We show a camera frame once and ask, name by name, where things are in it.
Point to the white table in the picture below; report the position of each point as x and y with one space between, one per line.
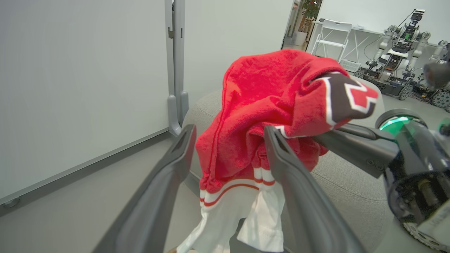
362 33

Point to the potted green plant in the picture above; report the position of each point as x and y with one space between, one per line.
309 14

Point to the white partition panel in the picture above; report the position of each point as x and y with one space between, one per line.
225 42
77 88

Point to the red and white varsity jacket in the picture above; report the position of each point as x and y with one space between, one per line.
253 105

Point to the grey metal partition post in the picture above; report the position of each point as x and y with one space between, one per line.
177 70

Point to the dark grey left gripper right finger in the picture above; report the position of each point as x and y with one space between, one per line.
306 200

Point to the small grey partition foot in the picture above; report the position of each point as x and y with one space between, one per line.
11 202

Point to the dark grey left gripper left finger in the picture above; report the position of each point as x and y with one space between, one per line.
151 200

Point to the white slatted crate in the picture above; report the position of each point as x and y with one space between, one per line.
349 65

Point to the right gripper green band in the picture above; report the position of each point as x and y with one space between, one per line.
418 165

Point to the white grey wheeled robot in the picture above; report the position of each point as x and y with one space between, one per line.
395 59
442 80

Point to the white folding chair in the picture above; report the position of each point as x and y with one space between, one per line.
332 37

